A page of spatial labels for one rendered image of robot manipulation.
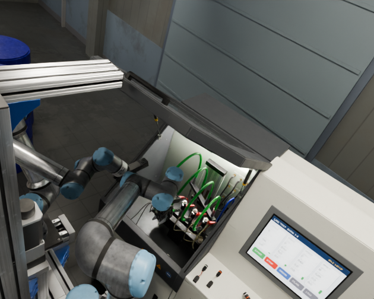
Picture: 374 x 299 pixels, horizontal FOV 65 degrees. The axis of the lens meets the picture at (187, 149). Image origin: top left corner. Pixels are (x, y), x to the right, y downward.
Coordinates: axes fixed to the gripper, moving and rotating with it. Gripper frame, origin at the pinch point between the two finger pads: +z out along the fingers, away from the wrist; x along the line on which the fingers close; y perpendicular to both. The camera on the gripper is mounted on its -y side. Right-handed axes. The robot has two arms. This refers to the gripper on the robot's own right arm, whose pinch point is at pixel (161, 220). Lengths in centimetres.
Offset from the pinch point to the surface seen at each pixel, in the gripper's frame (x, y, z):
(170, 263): 11.9, -4.5, 29.4
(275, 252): 51, -31, -1
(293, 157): 29, -83, -23
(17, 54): -245, -55, 32
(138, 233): -13.4, -3.7, 29.3
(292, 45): -40, -214, -51
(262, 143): 10, -72, -26
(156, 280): 9, -3, 51
